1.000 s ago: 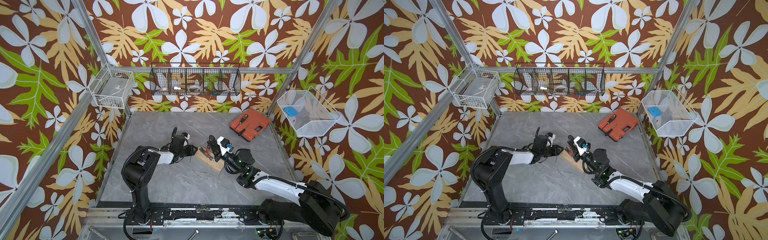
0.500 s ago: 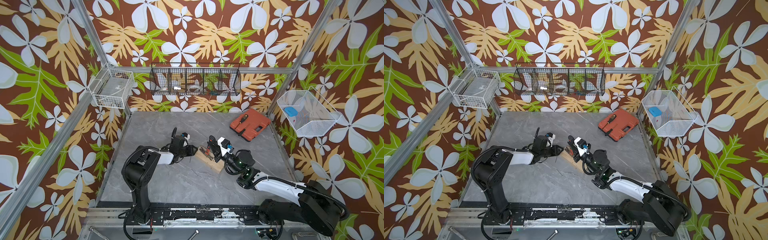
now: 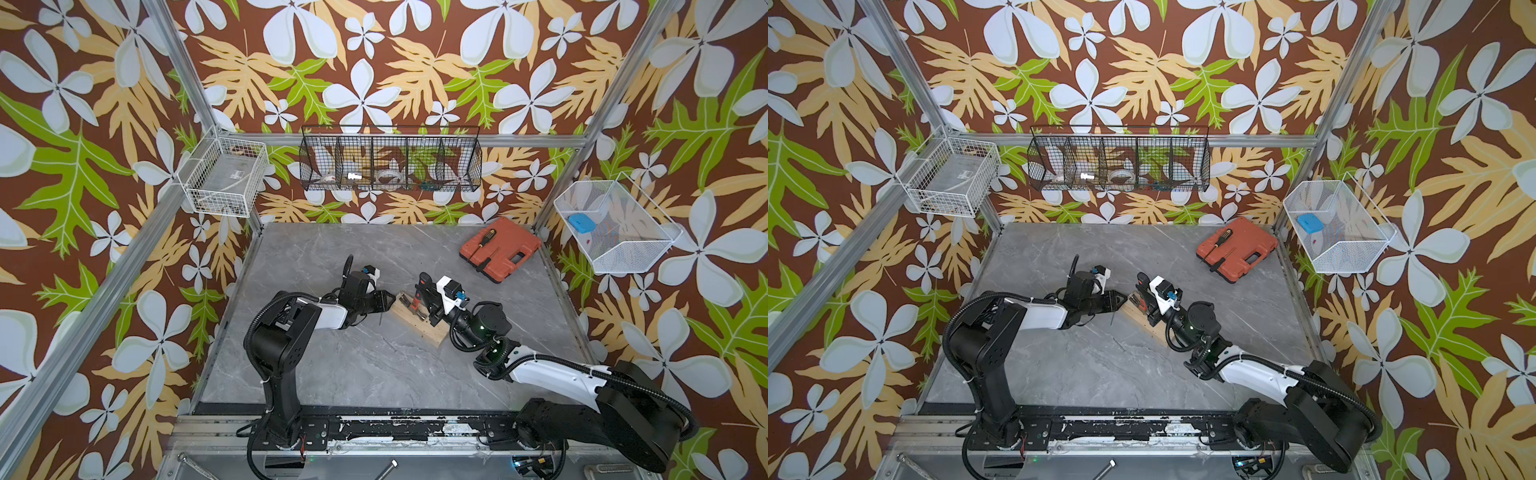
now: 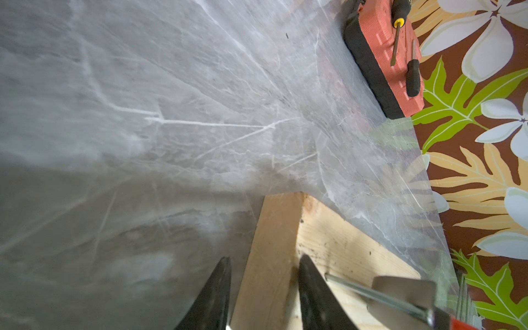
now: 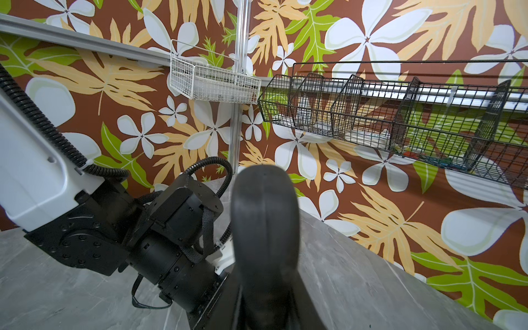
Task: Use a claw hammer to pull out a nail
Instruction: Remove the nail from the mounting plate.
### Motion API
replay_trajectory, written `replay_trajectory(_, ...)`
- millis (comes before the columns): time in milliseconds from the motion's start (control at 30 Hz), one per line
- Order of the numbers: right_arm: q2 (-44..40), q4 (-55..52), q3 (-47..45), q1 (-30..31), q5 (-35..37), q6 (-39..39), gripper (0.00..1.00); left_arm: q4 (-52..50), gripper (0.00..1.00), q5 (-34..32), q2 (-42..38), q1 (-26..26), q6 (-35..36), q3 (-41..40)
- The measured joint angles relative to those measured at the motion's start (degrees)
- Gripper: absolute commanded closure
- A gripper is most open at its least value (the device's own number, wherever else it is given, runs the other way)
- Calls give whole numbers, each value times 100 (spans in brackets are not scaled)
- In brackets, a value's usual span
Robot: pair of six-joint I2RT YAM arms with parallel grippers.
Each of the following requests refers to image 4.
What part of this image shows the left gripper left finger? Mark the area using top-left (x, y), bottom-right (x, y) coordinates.
top-left (175, 257), bottom-right (232, 330)

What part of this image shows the red black claw hammer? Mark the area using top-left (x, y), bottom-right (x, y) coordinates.
top-left (324, 273), bottom-right (474, 329)

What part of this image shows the wooden block with nails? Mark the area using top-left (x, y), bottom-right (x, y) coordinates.
top-left (230, 192), bottom-right (420, 329)

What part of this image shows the black handled screwdriver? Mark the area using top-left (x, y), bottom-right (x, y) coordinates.
top-left (406, 39), bottom-right (421, 98)

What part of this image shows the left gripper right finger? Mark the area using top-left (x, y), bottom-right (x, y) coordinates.
top-left (298, 254), bottom-right (358, 330)

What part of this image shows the yellow black screwdriver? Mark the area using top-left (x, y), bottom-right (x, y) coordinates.
top-left (390, 0), bottom-right (412, 67)

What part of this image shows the red plastic tool case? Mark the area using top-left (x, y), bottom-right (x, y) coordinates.
top-left (344, 0), bottom-right (424, 120)

